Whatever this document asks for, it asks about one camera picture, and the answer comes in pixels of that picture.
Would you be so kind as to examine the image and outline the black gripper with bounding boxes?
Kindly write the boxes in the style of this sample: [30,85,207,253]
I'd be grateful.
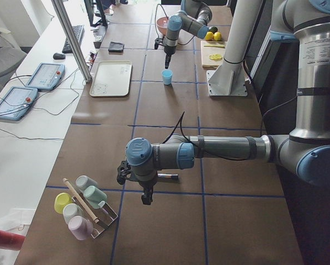
[164,46,176,68]
[139,179,157,205]

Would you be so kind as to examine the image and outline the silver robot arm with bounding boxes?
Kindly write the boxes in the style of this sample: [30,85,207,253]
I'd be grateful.
[116,1,330,205]
[163,1,212,69]

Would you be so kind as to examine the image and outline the light blue cup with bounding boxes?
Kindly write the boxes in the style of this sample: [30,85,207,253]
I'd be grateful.
[162,69,173,86]

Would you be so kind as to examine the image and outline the mint green cup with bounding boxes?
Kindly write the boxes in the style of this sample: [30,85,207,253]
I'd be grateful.
[83,185,108,209]

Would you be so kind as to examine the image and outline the grey cup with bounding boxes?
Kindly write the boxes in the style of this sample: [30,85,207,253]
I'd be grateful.
[75,175,98,192]

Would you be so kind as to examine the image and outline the pink cup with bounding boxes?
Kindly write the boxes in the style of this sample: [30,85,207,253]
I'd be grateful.
[68,216,93,241]

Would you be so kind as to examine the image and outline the white cup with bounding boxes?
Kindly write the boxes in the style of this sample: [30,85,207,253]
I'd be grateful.
[62,203,84,225]

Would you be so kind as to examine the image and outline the yellow cup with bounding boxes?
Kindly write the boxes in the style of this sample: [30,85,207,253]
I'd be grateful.
[54,193,72,214]

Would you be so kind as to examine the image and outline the pink bowl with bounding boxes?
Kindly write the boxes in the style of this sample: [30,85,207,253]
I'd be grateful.
[156,17,168,35]

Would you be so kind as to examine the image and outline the wooden cutting board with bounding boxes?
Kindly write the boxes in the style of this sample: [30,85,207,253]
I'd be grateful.
[200,40,227,67]

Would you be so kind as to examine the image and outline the yellow lemon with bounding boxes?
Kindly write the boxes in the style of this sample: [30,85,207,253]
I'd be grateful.
[213,31,222,41]
[205,31,214,41]

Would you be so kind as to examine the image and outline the yellow plastic knife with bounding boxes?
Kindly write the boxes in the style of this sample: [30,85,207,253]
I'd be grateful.
[203,44,226,49]

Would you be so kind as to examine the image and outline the lemon slices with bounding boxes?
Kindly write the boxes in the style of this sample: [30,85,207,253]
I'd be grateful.
[209,54,222,61]

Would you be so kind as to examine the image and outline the folded grey cloth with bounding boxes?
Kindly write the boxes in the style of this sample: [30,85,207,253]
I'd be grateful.
[108,41,125,54]

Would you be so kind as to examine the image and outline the beige bear tray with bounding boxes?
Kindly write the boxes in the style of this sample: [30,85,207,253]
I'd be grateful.
[89,61,132,97]

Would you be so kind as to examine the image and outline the black keyboard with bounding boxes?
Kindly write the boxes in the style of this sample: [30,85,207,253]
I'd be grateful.
[61,24,86,54]

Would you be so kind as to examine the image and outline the black computer mouse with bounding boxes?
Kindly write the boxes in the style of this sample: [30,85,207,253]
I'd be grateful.
[53,53,66,60]

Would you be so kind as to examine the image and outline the upper blue teach pendant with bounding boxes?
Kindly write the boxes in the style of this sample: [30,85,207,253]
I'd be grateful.
[25,63,65,91]

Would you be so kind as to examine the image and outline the blue teach pendant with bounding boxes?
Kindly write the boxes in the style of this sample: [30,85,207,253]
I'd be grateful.
[0,87,39,121]
[25,63,65,91]

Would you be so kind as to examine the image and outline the red bottle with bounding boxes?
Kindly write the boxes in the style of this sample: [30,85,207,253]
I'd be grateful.
[0,230,25,251]

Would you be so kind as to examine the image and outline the lower blue teach pendant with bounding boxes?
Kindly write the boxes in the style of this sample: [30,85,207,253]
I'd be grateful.
[0,87,39,121]

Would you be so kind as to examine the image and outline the white wire cup rack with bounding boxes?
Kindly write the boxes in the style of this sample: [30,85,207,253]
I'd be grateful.
[72,196,118,239]

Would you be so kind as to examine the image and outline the white mast base plate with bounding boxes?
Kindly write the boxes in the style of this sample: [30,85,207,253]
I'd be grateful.
[206,62,248,97]

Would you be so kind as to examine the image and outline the wooden rack handle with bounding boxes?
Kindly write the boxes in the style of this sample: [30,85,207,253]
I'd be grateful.
[62,178,99,223]

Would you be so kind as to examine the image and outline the white camera mast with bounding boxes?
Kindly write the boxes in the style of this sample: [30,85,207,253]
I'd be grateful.
[222,1,265,66]

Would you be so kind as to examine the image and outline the aluminium frame post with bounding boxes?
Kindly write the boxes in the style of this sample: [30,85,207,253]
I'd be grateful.
[51,0,92,83]

